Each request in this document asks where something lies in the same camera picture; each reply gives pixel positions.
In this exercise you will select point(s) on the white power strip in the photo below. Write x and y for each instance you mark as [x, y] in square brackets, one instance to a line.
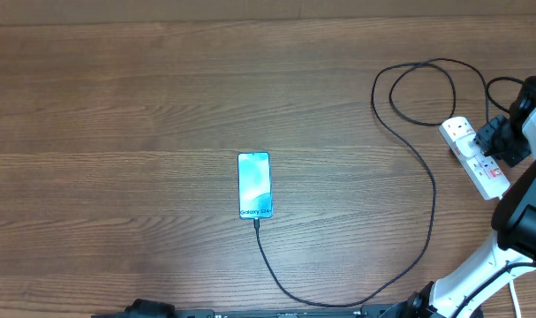
[483, 171]

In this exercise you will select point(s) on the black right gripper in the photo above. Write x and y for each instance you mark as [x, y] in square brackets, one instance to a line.
[483, 139]

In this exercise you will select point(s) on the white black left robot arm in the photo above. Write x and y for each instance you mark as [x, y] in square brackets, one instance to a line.
[143, 308]

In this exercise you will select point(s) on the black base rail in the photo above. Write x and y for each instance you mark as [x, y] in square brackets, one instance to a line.
[366, 311]

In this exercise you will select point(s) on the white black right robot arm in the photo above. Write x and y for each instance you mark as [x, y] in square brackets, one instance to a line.
[510, 251]

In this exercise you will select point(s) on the blue Galaxy smartphone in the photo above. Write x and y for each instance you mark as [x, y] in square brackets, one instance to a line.
[254, 186]

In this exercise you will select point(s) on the white charger plug adapter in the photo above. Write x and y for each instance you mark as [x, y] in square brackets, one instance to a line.
[465, 148]

